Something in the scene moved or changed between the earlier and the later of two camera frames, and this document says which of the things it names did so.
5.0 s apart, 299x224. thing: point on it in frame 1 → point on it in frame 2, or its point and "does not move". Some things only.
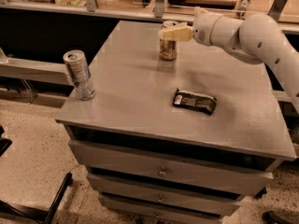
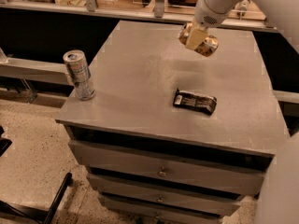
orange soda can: x=167 y=47 → x=209 y=46
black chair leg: x=7 y=209 does not move
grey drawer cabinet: x=176 y=141 does not move
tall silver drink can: x=80 y=73 does not move
